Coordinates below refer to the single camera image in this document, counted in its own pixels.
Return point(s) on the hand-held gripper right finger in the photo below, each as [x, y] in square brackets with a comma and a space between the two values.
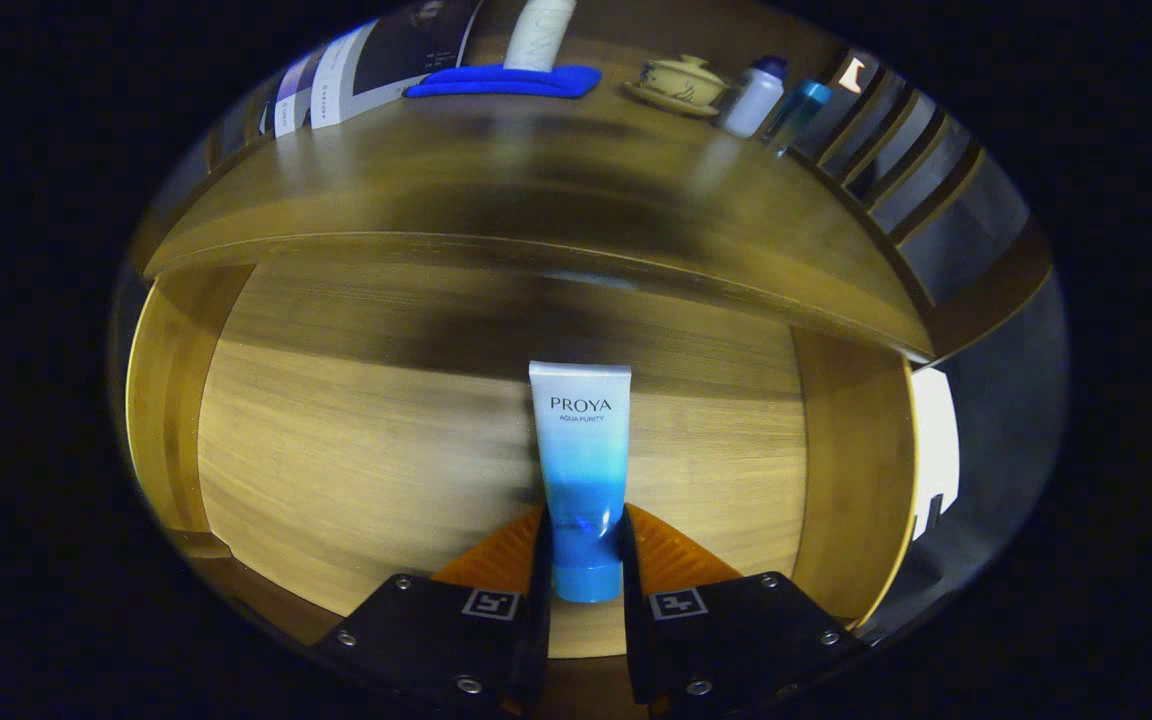
[630, 640]

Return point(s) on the wooden drawer with black knob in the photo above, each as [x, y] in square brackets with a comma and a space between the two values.
[336, 460]

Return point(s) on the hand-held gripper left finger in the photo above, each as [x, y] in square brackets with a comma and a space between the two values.
[542, 630]

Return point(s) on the purple book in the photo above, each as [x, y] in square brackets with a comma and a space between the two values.
[291, 95]

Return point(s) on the white bottle with blue cap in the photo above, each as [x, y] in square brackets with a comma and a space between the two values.
[751, 100]

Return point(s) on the blue and white tube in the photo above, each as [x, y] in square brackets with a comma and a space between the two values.
[581, 450]

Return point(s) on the teal bottle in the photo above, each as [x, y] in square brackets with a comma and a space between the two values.
[801, 105]

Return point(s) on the black backdrop cloth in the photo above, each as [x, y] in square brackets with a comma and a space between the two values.
[1006, 420]

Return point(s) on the white book with portrait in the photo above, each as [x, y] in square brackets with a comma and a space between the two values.
[386, 50]

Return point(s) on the yellow lidded teacup with saucer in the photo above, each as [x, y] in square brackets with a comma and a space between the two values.
[681, 82]

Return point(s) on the white appliance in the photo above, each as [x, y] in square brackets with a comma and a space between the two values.
[934, 440]

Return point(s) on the wooden cabinet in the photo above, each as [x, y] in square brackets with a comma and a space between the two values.
[986, 300]

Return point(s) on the blue folded cloth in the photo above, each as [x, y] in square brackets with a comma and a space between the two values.
[496, 82]

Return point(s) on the white pump bottle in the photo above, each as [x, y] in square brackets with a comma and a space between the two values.
[541, 35]

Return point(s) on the wooden countertop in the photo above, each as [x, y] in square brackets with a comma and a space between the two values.
[436, 170]

